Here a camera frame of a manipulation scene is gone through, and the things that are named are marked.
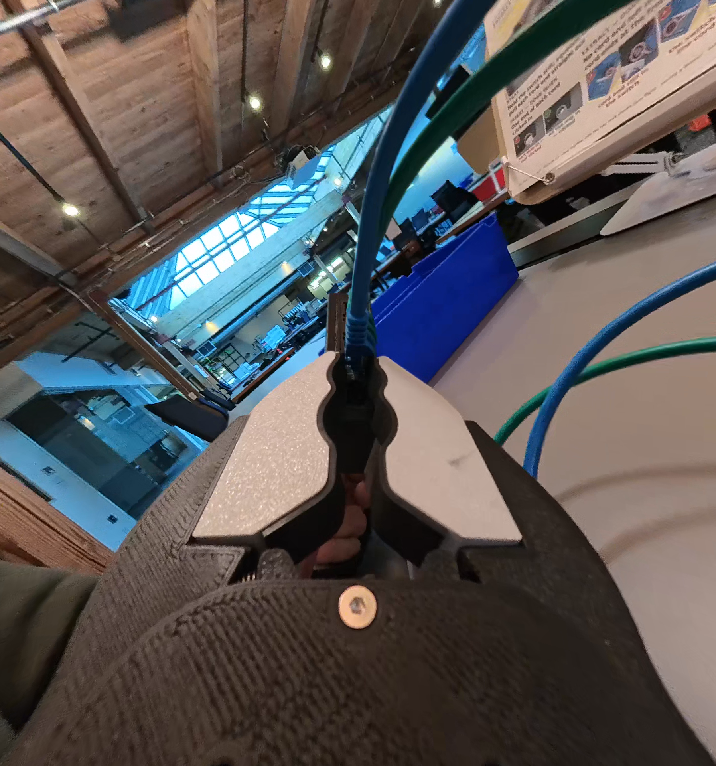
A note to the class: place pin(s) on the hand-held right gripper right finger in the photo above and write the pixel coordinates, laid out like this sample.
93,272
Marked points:
447,479

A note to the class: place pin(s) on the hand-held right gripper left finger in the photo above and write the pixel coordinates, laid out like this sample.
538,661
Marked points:
262,473

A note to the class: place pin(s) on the black network switch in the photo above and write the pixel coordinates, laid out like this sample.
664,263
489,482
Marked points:
352,431

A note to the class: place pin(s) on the person's left hand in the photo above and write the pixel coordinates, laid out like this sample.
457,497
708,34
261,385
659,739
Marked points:
349,532

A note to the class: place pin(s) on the blue plastic bin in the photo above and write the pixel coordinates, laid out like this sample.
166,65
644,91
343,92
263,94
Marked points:
447,299

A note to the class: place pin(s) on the white clipboard stand base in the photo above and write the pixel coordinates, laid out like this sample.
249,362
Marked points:
663,197

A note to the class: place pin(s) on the wooden instruction clipboard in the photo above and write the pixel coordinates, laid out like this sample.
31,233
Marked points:
603,90

